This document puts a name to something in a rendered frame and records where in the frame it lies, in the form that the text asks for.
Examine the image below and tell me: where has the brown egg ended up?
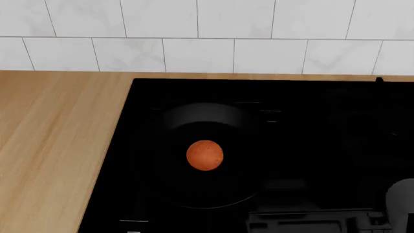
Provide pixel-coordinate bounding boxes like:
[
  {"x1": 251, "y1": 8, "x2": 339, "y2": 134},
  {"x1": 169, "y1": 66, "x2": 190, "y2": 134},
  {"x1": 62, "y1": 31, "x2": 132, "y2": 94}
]
[{"x1": 186, "y1": 139, "x2": 224, "y2": 172}]

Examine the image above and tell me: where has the black frying pan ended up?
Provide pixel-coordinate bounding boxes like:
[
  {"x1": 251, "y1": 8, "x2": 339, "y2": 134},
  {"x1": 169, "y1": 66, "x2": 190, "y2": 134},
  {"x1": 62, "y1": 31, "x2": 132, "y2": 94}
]
[{"x1": 160, "y1": 102, "x2": 261, "y2": 210}]

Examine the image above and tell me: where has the black cooktop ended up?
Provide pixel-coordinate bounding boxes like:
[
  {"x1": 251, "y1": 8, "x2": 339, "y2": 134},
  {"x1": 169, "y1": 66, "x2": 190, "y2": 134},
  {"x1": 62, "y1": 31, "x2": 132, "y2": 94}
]
[{"x1": 76, "y1": 78, "x2": 414, "y2": 233}]

